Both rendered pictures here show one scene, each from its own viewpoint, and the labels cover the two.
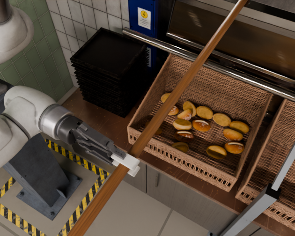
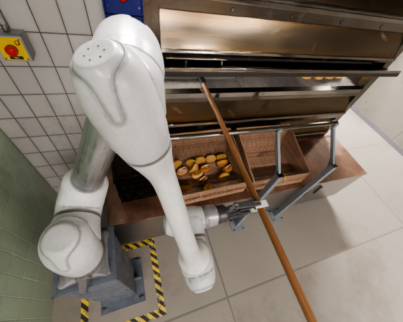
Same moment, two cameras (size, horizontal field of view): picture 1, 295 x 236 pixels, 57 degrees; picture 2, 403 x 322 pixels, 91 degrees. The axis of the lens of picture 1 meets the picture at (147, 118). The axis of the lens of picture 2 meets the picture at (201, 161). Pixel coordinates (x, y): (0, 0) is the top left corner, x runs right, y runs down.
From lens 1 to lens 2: 0.69 m
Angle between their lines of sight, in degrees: 35
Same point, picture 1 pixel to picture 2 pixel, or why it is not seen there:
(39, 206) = (127, 302)
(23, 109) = (196, 223)
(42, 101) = (197, 211)
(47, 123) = (213, 220)
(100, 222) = (176, 269)
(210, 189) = (235, 196)
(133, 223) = not seen: hidden behind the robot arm
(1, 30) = (103, 189)
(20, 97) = not seen: hidden behind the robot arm
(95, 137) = (246, 204)
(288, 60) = (233, 112)
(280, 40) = (227, 103)
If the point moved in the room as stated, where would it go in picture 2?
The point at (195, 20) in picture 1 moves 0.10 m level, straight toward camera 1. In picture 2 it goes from (177, 110) to (185, 119)
